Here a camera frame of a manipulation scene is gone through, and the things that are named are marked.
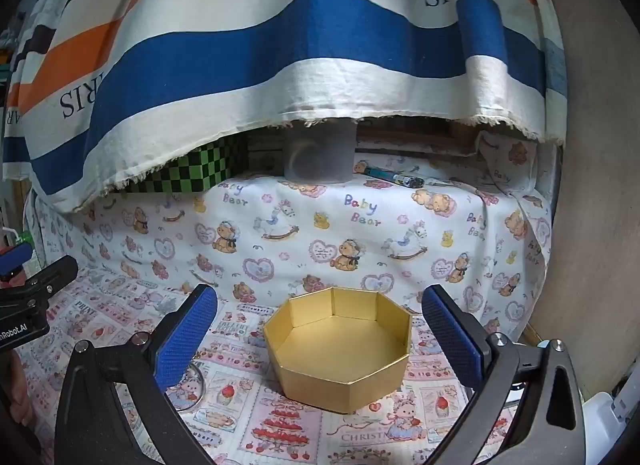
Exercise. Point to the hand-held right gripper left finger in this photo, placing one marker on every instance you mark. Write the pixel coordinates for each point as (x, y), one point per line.
(187, 335)

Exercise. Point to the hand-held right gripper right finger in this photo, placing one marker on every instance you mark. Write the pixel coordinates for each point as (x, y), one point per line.
(452, 340)

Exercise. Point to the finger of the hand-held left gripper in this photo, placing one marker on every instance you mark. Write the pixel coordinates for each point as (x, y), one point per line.
(52, 280)
(15, 257)

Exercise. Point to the gold hexagonal box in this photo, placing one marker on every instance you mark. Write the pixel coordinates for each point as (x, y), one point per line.
(345, 345)

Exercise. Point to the green white object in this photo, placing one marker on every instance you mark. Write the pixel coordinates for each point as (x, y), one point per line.
(20, 236)

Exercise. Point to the strawberry print pink cloth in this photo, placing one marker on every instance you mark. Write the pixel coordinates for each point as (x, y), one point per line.
(300, 425)

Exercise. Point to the bear print white cloth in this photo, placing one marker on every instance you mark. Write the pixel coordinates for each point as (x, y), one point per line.
(350, 225)

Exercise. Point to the green black checkered box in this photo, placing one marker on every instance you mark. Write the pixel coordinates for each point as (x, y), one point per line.
(200, 170)

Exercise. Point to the white plastic object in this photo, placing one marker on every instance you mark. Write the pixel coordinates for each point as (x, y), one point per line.
(607, 412)

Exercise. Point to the blue black pen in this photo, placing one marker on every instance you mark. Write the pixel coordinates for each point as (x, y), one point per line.
(387, 174)

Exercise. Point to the translucent plastic container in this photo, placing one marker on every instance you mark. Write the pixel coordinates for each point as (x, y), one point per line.
(320, 155)

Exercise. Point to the brown wooden board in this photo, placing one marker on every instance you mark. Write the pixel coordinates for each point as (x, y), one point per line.
(600, 145)

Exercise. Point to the striped orange blue white cloth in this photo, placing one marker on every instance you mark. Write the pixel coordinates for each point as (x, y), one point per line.
(300, 20)

